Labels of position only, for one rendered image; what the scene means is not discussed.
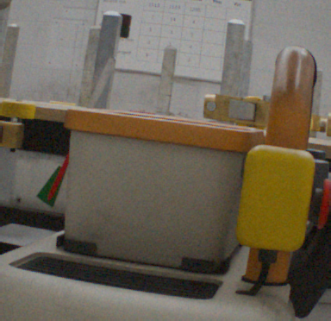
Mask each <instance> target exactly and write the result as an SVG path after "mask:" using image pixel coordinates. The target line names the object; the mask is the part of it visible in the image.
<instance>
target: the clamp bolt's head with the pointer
mask: <svg viewBox="0 0 331 321"><path fill-rule="evenodd" d="M69 157H70V152H69V154H68V155H67V156H66V159H65V161H64V163H63V165H62V166H61V168H60V170H59V174H58V176H57V178H56V180H55V181H54V183H53V187H52V189H51V191H50V193H49V194H48V199H47V202H48V201H49V200H50V199H51V198H53V195H54V193H55V191H56V189H57V187H58V185H59V183H60V180H61V178H62V176H63V175H64V173H65V171H66V169H67V167H68V166H69Z"/></svg>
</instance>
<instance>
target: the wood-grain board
mask: <svg viewBox="0 0 331 321"><path fill-rule="evenodd" d="M2 100H9V101H16V99H11V98H0V110H1V103H2ZM22 101H23V102H28V103H33V104H35V112H34V119H41V120H47V121H54V122H60V123H64V122H65V115H66V112H67V109H68V108H84V109H87V107H82V106H76V105H73V106H69V105H63V104H51V103H40V102H34V101H28V100H22ZM309 149H314V150H319V151H325V152H326V158H327V159H331V141H324V140H318V139H313V138H309Z"/></svg>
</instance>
